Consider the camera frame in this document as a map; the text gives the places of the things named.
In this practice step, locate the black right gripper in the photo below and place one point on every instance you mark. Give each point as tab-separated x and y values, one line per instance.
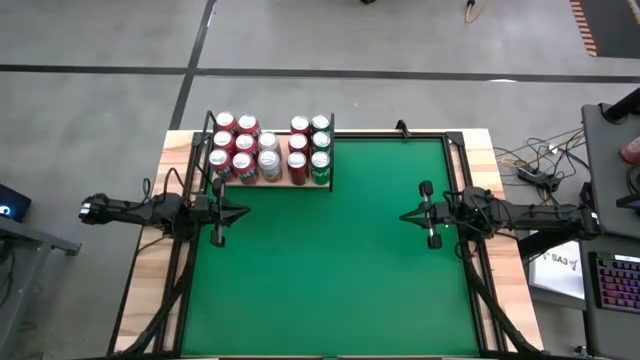
445	214

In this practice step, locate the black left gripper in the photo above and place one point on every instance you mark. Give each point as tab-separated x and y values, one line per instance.
212	212

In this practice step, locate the red Fanta strawberry can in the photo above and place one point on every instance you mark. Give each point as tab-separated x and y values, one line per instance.
218	160
248	122
223	140
243	162
245	142

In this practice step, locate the white pink soda can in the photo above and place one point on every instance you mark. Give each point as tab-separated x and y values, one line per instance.
268	161
632	151
268	141

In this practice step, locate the red Star Wars Coca-Cola can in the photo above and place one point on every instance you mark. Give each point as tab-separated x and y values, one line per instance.
297	162

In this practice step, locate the red soda can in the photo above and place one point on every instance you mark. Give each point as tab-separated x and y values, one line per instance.
225	120

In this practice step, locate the green Sprite can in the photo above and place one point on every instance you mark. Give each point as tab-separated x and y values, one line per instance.
320	141
320	162
320	123

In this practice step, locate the red Coca-Cola can black script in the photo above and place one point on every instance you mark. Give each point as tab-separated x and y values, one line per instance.
300	124

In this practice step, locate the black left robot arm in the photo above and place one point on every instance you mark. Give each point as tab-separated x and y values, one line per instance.
140	212

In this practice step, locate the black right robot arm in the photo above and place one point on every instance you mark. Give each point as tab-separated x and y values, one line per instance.
540	217

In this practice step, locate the light wooden shelf board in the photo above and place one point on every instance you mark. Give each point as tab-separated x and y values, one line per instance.
285	172

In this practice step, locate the black clamp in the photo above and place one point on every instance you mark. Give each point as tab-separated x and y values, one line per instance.
401	127

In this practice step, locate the black power strip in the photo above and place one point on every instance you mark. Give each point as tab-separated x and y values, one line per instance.
537	179

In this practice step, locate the black desk support beam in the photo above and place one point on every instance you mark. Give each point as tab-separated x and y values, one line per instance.
540	247

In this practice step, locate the white SA3 sign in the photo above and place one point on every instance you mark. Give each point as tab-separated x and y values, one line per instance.
557	272

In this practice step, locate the grey side table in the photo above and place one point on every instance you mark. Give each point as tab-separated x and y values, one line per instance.
602	165

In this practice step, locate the grey metal stand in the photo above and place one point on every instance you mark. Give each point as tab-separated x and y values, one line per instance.
30	235

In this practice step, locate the backlit keyboard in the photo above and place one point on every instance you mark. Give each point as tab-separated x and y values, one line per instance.
617	282

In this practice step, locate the black device blue light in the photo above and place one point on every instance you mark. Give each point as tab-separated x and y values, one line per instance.
17	200

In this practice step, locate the grey desk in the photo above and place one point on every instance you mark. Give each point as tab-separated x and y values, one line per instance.
600	330

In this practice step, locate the black floor mat orange stripe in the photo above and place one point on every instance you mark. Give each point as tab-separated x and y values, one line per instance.
615	25

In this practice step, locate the black aluminium table frame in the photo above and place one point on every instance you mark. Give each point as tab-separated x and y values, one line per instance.
435	135

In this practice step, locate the black frame rod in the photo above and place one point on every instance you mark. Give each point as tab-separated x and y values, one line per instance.
207	125

